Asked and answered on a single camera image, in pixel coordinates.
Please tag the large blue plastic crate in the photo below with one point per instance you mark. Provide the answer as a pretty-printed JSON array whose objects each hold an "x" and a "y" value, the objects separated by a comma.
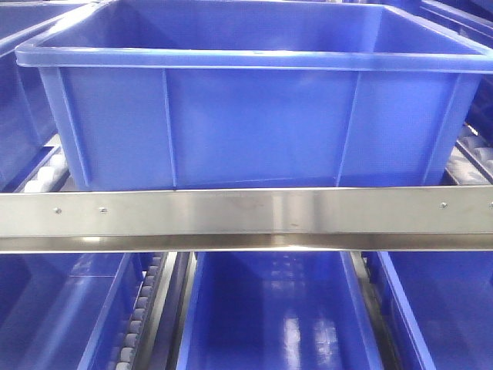
[{"x": 155, "y": 95}]

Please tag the lower centre blue bin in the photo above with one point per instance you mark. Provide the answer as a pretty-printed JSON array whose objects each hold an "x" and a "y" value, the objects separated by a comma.
[{"x": 277, "y": 310}]

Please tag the blue bin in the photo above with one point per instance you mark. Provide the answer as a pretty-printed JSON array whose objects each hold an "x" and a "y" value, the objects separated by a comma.
[
  {"x": 277, "y": 310},
  {"x": 66, "y": 311},
  {"x": 437, "y": 306}
]

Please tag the lower roller track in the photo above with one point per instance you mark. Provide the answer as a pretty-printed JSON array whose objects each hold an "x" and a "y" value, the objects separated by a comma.
[{"x": 135, "y": 344}]

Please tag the steel front rack beam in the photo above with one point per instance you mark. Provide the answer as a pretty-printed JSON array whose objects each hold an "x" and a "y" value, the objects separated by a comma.
[{"x": 294, "y": 219}]

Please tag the left blue crate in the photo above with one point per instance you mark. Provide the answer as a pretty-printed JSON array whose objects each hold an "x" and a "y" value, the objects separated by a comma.
[{"x": 27, "y": 123}]

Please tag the lower left blue bin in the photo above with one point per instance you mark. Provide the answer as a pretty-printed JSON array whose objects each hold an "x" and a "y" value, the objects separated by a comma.
[{"x": 66, "y": 311}]

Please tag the lower right blue bin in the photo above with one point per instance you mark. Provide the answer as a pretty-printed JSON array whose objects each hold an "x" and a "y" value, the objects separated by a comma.
[{"x": 437, "y": 306}]

